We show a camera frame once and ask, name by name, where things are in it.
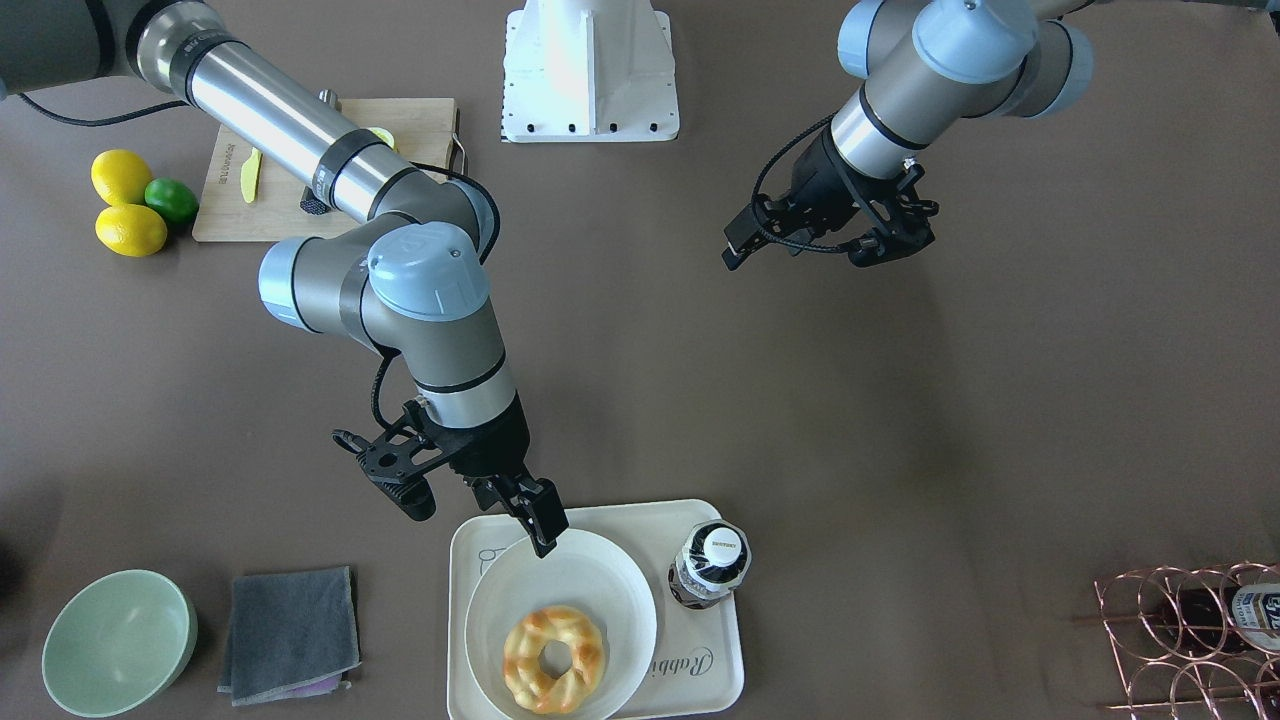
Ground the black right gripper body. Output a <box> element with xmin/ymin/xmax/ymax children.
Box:
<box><xmin>411</xmin><ymin>398</ymin><xmax>529</xmax><ymax>487</ymax></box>

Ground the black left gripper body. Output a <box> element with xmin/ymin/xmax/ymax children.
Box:
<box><xmin>755</xmin><ymin>126</ymin><xmax>940</xmax><ymax>268</ymax></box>

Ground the white round plate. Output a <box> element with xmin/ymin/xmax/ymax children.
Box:
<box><xmin>463</xmin><ymin>529</ymin><xmax>658</xmax><ymax>719</ymax></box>

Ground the glazed twisted ring donut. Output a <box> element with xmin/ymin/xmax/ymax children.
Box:
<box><xmin>502</xmin><ymin>605</ymin><xmax>607</xmax><ymax>715</ymax></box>

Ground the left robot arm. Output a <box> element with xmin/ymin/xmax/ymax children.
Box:
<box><xmin>722</xmin><ymin>1</ymin><xmax>1094</xmax><ymax>270</ymax></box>

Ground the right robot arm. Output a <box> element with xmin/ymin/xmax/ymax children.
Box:
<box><xmin>3</xmin><ymin>1</ymin><xmax>568</xmax><ymax>557</ymax></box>

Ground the dark drink bottle on tray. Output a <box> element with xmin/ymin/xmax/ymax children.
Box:
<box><xmin>668</xmin><ymin>519</ymin><xmax>753</xmax><ymax>610</ymax></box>

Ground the cream rabbit print tray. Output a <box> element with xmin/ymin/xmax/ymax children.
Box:
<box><xmin>447</xmin><ymin>498</ymin><xmax>745</xmax><ymax>719</ymax></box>

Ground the folded grey cloth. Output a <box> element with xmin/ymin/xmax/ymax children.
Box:
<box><xmin>218</xmin><ymin>566</ymin><xmax>361</xmax><ymax>706</ymax></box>

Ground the lemon half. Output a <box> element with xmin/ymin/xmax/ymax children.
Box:
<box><xmin>367</xmin><ymin>127</ymin><xmax>396</xmax><ymax>151</ymax></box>

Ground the bamboo cutting board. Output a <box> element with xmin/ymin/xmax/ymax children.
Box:
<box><xmin>191</xmin><ymin>97</ymin><xmax>457</xmax><ymax>243</ymax></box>

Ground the yellow plastic knife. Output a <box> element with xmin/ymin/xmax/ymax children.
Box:
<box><xmin>239</xmin><ymin>147</ymin><xmax>262</xmax><ymax>204</ymax></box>

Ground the green lime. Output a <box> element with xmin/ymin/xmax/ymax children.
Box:
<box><xmin>143</xmin><ymin>177</ymin><xmax>200</xmax><ymax>227</ymax></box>

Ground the whole yellow lemon lower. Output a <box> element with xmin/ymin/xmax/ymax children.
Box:
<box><xmin>95</xmin><ymin>204</ymin><xmax>169</xmax><ymax>258</ymax></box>

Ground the whole yellow lemon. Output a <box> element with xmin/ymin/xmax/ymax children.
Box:
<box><xmin>90</xmin><ymin>149</ymin><xmax>154</xmax><ymax>206</ymax></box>
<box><xmin>95</xmin><ymin>204</ymin><xmax>169</xmax><ymax>258</ymax></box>

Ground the mint green bowl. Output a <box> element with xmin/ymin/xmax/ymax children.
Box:
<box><xmin>41</xmin><ymin>569</ymin><xmax>198</xmax><ymax>719</ymax></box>

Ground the whole yellow lemon upper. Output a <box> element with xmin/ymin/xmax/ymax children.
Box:
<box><xmin>90</xmin><ymin>149</ymin><xmax>154</xmax><ymax>206</ymax></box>

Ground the dark drink bottle in rack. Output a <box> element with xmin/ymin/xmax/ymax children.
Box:
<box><xmin>1172</xmin><ymin>583</ymin><xmax>1279</xmax><ymax>653</ymax></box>

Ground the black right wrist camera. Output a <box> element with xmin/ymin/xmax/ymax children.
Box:
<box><xmin>332</xmin><ymin>401</ymin><xmax>444</xmax><ymax>521</ymax></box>

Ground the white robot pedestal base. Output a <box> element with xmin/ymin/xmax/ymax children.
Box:
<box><xmin>500</xmin><ymin>1</ymin><xmax>681</xmax><ymax>143</ymax></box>

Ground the copper wire bottle rack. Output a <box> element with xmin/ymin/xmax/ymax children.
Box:
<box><xmin>1093</xmin><ymin>562</ymin><xmax>1279</xmax><ymax>719</ymax></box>

